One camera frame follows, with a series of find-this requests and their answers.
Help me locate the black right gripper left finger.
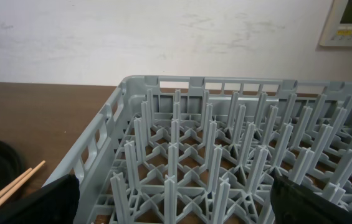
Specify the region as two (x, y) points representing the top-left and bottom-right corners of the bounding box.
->
(0, 174), (80, 224)

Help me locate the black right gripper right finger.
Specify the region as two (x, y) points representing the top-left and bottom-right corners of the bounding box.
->
(270, 170), (352, 223)

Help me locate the wooden chopstick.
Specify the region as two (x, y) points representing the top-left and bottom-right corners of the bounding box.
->
(0, 161), (45, 206)
(0, 167), (33, 215)

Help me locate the grey plastic dishwasher rack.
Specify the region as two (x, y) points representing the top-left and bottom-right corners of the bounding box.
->
(49, 75), (352, 223)

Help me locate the white wall control panel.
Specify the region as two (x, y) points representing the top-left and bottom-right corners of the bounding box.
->
(319, 0), (352, 47)

